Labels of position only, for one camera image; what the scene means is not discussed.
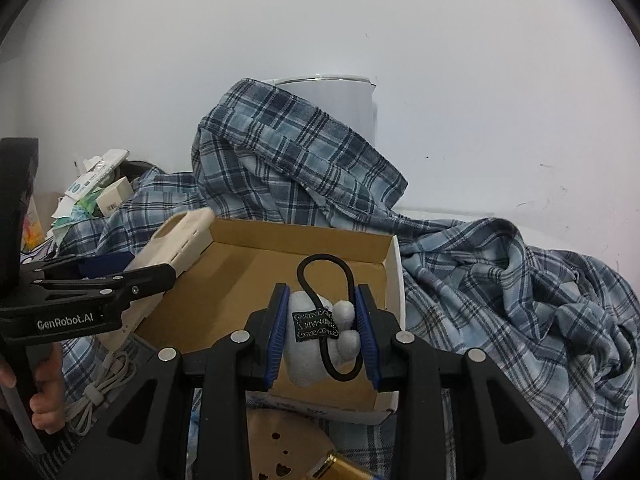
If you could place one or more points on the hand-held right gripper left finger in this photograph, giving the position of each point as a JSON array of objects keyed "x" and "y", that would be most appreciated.
[{"x": 276, "y": 345}]

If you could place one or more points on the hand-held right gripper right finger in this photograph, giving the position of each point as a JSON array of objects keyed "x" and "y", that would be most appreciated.
[{"x": 368, "y": 350}]

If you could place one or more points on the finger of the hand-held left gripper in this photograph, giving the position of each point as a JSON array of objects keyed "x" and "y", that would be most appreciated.
[
  {"x": 55, "y": 264},
  {"x": 145, "y": 277}
]

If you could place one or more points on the beige phone case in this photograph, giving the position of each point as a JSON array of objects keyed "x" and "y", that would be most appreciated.
[{"x": 175, "y": 245}]

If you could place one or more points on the cardboard box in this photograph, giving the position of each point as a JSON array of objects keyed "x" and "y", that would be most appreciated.
[{"x": 230, "y": 285}]

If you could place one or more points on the tan round disc heart cutouts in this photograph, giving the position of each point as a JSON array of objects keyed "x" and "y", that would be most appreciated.
[{"x": 285, "y": 445}]

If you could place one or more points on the person's left hand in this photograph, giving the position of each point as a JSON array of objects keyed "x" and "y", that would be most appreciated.
[{"x": 47, "y": 395}]

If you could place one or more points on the dark blue box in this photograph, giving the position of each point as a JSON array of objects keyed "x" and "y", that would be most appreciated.
[{"x": 107, "y": 262}]

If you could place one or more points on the yellow orange packet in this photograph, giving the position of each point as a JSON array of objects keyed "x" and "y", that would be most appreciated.
[{"x": 32, "y": 227}]

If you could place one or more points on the green printed packet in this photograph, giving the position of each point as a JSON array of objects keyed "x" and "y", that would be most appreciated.
[{"x": 80, "y": 206}]

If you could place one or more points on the small beige box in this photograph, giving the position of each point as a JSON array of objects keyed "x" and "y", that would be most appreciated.
[{"x": 114, "y": 196}]

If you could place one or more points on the white blue printed packet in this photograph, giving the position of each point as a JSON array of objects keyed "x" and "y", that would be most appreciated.
[{"x": 95, "y": 175}]

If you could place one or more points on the gold cylinder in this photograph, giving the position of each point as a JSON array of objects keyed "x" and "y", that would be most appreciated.
[{"x": 345, "y": 467}]

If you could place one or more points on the blue plaid shirt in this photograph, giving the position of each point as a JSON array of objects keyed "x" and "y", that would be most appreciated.
[{"x": 500, "y": 285}]

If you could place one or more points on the white cylindrical bin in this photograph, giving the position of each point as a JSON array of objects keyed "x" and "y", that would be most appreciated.
[{"x": 345, "y": 105}]

